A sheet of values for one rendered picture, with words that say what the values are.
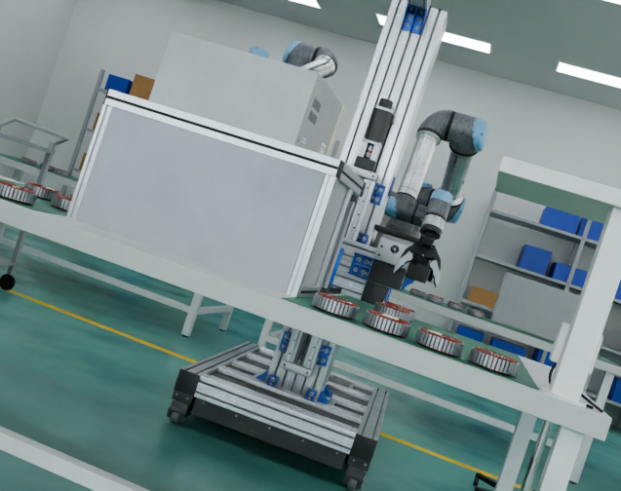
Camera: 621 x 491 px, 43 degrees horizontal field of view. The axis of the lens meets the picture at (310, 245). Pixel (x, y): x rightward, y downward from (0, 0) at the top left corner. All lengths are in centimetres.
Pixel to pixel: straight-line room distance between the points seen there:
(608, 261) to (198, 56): 117
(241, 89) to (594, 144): 744
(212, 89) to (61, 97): 865
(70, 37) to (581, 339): 966
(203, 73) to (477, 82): 738
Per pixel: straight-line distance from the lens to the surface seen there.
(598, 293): 177
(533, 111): 933
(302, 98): 208
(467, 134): 296
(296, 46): 341
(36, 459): 211
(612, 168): 930
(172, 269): 187
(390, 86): 354
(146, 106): 218
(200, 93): 216
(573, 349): 176
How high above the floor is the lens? 91
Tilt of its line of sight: 1 degrees down
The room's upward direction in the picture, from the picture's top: 18 degrees clockwise
